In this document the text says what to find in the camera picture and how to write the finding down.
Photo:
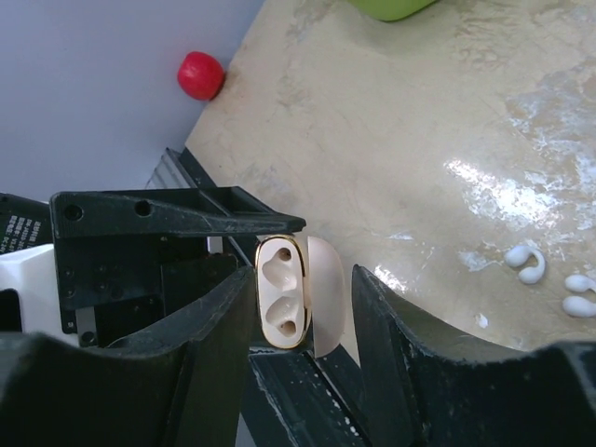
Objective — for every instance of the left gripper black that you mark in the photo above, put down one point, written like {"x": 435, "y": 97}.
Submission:
{"x": 115, "y": 279}

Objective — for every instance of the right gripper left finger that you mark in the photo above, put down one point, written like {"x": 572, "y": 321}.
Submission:
{"x": 177, "y": 382}

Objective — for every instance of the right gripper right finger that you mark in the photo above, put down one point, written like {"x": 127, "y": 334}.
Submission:
{"x": 427, "y": 383}

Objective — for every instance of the beige earbud charging case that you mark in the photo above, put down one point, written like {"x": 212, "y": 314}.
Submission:
{"x": 301, "y": 288}

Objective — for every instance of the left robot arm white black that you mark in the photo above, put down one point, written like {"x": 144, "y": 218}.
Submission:
{"x": 30, "y": 299}

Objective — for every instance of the red tomato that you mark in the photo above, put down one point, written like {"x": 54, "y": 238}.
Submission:
{"x": 201, "y": 76}

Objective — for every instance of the green plastic basket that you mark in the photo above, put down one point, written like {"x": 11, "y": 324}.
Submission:
{"x": 390, "y": 10}

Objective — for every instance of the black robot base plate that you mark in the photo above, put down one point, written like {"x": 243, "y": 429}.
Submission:
{"x": 291, "y": 398}

